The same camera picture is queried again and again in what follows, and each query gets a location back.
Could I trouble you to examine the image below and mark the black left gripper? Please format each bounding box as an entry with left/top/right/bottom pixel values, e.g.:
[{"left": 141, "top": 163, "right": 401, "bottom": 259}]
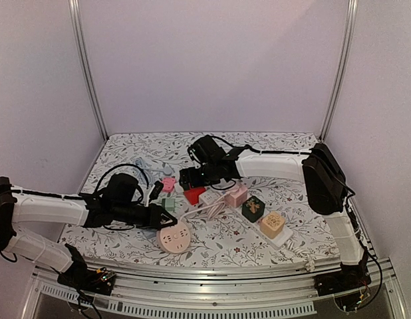
[{"left": 112, "top": 202, "right": 176, "bottom": 231}]

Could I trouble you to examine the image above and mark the grey blue power strip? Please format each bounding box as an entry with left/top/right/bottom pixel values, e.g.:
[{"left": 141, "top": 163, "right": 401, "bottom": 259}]
[{"left": 142, "top": 231, "right": 156, "bottom": 240}]

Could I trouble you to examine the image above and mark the round pink socket base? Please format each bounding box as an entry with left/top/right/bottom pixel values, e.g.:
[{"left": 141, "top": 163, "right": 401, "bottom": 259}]
[{"left": 156, "top": 221, "right": 191, "bottom": 254}]

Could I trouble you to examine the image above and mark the light green plug adapter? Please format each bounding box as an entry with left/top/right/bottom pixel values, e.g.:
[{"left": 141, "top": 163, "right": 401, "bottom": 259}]
[{"left": 162, "top": 198, "right": 180, "bottom": 214}]

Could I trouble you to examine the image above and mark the pink plug adapter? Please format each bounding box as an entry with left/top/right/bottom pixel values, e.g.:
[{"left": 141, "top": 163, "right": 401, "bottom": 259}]
[{"left": 161, "top": 177, "right": 176, "bottom": 193}]

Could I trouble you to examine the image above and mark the white cube adapter red print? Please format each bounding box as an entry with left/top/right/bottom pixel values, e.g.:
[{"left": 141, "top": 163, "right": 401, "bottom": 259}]
[{"left": 199, "top": 189, "right": 220, "bottom": 206}]

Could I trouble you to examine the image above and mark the pink cube adapter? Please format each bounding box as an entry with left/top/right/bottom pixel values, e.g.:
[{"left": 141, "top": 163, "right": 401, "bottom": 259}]
[{"left": 224, "top": 182, "right": 248, "bottom": 208}]

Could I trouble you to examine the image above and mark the dark green cube adapter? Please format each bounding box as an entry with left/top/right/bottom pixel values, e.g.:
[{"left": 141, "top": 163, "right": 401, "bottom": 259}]
[{"left": 241, "top": 196, "right": 265, "bottom": 223}]

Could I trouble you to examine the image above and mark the beige cube adapter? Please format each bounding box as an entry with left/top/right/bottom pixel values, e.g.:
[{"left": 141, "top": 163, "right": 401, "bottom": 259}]
[{"left": 259, "top": 211, "right": 285, "bottom": 239}]

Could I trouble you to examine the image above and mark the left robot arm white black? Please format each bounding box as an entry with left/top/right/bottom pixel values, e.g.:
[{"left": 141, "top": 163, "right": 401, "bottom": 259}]
[{"left": 0, "top": 169, "right": 178, "bottom": 288}]

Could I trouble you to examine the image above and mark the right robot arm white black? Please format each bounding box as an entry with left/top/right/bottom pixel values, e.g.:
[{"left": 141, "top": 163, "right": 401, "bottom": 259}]
[{"left": 179, "top": 135, "right": 370, "bottom": 290}]

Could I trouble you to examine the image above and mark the floral patterned table mat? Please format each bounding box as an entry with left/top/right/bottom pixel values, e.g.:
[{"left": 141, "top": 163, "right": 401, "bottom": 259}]
[{"left": 59, "top": 133, "right": 341, "bottom": 271}]

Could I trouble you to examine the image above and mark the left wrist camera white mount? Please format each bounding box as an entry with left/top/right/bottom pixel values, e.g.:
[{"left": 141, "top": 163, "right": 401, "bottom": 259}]
[{"left": 147, "top": 181, "right": 164, "bottom": 203}]

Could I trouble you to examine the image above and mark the pink coiled cable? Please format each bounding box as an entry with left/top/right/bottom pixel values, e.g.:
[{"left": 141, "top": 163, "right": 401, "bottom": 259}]
[{"left": 178, "top": 194, "right": 233, "bottom": 222}]

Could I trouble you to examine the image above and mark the grey coiled power cable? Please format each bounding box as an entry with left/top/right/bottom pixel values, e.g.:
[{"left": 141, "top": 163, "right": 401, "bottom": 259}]
[{"left": 134, "top": 158, "right": 173, "bottom": 187}]

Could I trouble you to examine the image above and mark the aluminium front rail base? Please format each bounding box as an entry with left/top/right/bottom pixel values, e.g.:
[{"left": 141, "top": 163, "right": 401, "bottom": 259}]
[{"left": 22, "top": 259, "right": 408, "bottom": 318}]

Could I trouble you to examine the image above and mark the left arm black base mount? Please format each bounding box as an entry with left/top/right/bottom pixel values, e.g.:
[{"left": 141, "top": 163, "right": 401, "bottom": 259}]
[{"left": 57, "top": 267, "right": 116, "bottom": 296}]

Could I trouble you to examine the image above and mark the white power cable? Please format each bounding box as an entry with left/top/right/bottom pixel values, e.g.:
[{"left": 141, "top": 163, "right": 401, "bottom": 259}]
[{"left": 285, "top": 241, "right": 316, "bottom": 272}]

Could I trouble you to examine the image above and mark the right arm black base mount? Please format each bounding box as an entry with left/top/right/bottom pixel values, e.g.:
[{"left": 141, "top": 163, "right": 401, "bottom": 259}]
[{"left": 314, "top": 265, "right": 371, "bottom": 296}]

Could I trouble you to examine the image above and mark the left aluminium frame post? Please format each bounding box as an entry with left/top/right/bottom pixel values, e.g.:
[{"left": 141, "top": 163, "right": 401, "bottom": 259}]
[{"left": 68, "top": 0, "right": 109, "bottom": 141}]

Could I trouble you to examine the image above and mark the aluminium frame post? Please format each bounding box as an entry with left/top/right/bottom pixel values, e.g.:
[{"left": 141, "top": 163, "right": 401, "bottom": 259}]
[
  {"left": 68, "top": 0, "right": 109, "bottom": 141},
  {"left": 319, "top": 0, "right": 358, "bottom": 142}
]

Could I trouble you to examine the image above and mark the right aluminium frame post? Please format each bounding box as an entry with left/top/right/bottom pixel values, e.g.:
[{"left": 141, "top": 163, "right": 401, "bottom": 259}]
[{"left": 319, "top": 0, "right": 358, "bottom": 142}]

